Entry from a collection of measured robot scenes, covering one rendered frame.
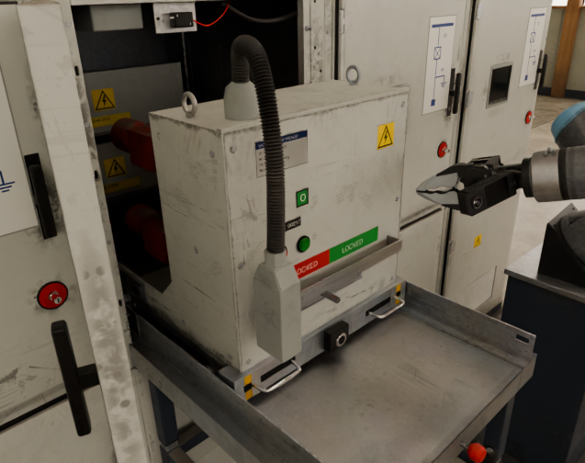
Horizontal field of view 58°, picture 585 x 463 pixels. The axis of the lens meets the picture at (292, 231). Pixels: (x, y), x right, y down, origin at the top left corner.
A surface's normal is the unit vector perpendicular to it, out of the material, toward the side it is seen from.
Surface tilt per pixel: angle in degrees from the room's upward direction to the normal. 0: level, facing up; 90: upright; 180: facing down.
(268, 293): 90
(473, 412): 0
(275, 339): 90
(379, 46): 90
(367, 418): 0
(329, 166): 90
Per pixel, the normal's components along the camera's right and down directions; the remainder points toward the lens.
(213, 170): -0.73, 0.30
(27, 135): 0.69, 0.29
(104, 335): 0.40, 0.37
